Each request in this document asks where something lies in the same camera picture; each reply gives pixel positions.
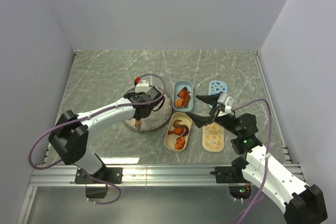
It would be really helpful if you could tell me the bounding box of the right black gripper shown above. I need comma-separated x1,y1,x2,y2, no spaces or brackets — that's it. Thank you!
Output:
186,92,241,136

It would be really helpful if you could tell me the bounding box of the beige lunch box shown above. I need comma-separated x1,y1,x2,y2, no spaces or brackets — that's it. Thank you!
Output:
164,112,192,153

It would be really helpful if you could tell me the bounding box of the red-brown meat slab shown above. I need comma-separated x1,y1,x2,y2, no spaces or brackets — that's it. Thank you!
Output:
183,94,191,108

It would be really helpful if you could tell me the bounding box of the orange crab claw piece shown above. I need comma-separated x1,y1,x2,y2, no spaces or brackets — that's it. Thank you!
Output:
177,89,190,99

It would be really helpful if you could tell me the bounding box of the orange fried cutlet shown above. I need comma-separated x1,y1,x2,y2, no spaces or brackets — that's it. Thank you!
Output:
174,98,184,108

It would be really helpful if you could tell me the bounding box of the blue lunch box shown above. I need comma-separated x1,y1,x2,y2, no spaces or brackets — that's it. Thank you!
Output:
173,80,194,112

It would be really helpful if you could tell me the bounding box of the orange drumstick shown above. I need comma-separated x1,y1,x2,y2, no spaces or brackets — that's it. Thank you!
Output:
168,127,184,136

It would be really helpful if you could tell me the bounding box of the dark glazed food piece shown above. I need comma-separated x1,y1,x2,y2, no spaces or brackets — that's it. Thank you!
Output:
173,120,186,128

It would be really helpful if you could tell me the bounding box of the spotted orange food piece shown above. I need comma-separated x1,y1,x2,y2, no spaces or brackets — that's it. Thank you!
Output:
174,136,185,150

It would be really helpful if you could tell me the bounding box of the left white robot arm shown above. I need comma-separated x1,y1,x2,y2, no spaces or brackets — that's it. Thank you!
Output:
48,87,164,183

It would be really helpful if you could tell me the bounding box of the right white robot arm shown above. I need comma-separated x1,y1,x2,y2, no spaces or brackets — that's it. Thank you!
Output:
187,92,328,223

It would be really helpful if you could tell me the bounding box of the speckled round plate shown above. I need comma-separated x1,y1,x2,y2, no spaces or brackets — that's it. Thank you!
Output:
123,86,172,132

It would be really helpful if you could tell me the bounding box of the beige patterned lid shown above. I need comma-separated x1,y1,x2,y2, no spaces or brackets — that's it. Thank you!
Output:
202,123,225,153

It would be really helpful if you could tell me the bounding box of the blue patterned lid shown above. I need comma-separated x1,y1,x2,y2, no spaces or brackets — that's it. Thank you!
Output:
208,80,228,95

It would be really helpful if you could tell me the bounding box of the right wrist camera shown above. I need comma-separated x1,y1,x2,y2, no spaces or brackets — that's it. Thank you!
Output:
217,92,234,114

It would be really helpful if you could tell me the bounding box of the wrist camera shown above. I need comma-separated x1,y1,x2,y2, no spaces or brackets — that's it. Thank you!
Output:
217,92,234,114
134,77,150,93

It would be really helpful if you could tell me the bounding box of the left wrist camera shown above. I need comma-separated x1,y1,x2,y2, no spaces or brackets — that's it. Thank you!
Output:
134,77,150,93

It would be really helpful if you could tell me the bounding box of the aluminium frame rail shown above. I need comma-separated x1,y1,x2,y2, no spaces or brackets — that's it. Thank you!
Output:
28,163,307,188

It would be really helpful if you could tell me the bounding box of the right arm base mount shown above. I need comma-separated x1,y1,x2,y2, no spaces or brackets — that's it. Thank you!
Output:
210,157,252,200

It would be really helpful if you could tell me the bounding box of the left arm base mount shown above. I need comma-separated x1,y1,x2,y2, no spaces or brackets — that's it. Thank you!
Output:
75,167,123,200

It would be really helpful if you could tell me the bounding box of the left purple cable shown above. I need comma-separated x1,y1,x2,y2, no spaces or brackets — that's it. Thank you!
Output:
28,73,167,205

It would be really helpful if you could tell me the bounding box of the purple cable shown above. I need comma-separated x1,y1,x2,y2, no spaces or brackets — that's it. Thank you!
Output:
28,73,167,205
230,98,274,224

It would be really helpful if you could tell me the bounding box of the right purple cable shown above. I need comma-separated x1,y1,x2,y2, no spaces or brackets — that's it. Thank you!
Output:
230,98,274,224

